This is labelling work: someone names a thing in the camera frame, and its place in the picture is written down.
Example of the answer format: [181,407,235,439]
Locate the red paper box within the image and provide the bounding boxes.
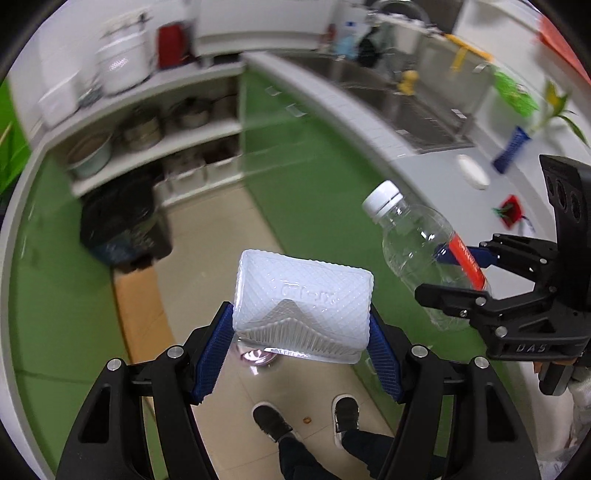
[493,195,523,229]

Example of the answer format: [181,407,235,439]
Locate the clear plastic water bottle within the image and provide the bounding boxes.
[361,180,493,331]

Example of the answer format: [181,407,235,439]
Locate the white round plastic lid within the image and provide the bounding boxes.
[456,154,491,190]

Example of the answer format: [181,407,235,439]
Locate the clear plastic food container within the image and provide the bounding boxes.
[232,249,374,365]

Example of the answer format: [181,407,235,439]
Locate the white sock with purple cuff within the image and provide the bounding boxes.
[519,216,537,237]

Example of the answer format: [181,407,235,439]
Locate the pink round trash bin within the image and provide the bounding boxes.
[235,338,277,368]

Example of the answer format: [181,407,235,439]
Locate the stainless steel kitchen sink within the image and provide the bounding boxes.
[280,51,473,154]

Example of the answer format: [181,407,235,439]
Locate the red kitchen appliance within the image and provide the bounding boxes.
[156,22,189,70]

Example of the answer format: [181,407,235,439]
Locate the person's right hand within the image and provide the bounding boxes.
[533,359,576,374]

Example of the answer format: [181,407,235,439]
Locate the person's right black shoe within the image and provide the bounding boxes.
[332,394,360,449]

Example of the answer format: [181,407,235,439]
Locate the person's black shoe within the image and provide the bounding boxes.
[252,402,294,443]
[332,394,360,449]

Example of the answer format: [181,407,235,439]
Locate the orange floor mat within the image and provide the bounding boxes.
[114,267,175,363]

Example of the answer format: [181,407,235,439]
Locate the person's left black shoe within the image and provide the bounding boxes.
[252,402,294,443]

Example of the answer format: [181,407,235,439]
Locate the blue patterned glass vase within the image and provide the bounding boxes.
[492,126,531,174]

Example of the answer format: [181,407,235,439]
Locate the black and blue sorting bin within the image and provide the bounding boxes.
[79,182,172,273]

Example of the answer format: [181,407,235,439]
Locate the green bamboo plant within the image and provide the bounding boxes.
[529,79,590,148]

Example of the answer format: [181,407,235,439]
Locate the white storage drawer box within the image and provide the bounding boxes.
[206,155,242,185]
[153,166,207,205]

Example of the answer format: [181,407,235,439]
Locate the yellow loofah sponge on faucet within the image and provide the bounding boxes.
[398,70,419,96]

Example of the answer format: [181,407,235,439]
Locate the yellow hanging spatula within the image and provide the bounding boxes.
[450,47,469,73]

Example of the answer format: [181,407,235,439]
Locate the orange hanging cloth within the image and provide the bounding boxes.
[539,16,591,84]

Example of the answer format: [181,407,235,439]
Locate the metal pot on shelf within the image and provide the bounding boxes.
[66,131,112,180]

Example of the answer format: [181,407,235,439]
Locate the white rice cooker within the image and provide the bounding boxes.
[96,21,152,96]

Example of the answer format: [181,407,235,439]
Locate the white range hood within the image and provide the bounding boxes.
[192,1,337,56]

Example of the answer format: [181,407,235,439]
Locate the green plastic wall basket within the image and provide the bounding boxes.
[494,70,539,118]

